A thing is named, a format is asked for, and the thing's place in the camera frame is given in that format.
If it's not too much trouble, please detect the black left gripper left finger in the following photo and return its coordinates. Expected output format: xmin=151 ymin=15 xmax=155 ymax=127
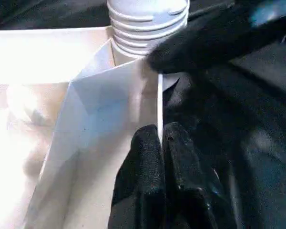
xmin=107 ymin=124 xmax=168 ymax=229

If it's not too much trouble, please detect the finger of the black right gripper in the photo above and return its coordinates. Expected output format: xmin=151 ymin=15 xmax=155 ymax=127
xmin=147 ymin=0 xmax=286 ymax=74

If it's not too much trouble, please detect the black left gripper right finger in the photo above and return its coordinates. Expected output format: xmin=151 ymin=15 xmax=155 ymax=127
xmin=162 ymin=121 xmax=232 ymax=229

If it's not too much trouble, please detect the white plastic table leg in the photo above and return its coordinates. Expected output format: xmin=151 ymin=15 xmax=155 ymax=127
xmin=108 ymin=0 xmax=191 ymax=61

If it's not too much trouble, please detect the white plastic table top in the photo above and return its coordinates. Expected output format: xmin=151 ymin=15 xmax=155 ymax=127
xmin=0 ymin=26 xmax=164 ymax=229

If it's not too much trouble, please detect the black mat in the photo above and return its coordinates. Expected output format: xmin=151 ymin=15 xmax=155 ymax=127
xmin=0 ymin=0 xmax=286 ymax=229

